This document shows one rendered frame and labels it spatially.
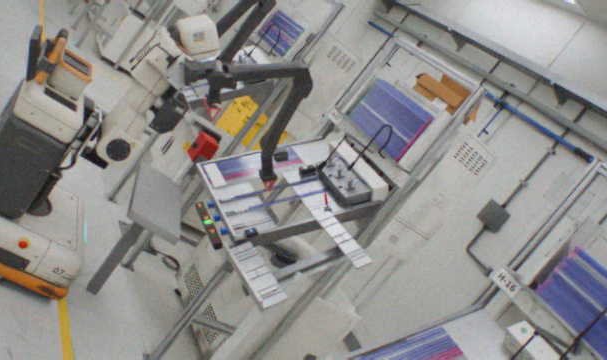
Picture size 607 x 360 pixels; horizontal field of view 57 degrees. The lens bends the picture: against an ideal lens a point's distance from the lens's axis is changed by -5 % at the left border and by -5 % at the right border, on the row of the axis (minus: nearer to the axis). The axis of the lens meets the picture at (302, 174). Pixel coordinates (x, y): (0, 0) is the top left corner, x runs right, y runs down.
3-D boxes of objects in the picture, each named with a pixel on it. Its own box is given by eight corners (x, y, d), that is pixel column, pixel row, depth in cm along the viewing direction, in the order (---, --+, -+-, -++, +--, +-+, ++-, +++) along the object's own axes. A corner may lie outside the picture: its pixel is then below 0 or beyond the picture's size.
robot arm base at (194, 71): (181, 57, 232) (185, 65, 222) (201, 56, 234) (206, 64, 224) (181, 77, 236) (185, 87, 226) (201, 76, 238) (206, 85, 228)
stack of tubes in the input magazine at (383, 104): (395, 161, 270) (433, 115, 265) (346, 115, 310) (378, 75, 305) (411, 172, 277) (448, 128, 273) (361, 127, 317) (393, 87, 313)
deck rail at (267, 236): (236, 251, 255) (235, 240, 251) (235, 249, 256) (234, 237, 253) (381, 212, 277) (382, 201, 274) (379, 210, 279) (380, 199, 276)
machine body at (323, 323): (198, 371, 283) (274, 280, 272) (167, 283, 338) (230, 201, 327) (291, 396, 321) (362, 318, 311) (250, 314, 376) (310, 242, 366)
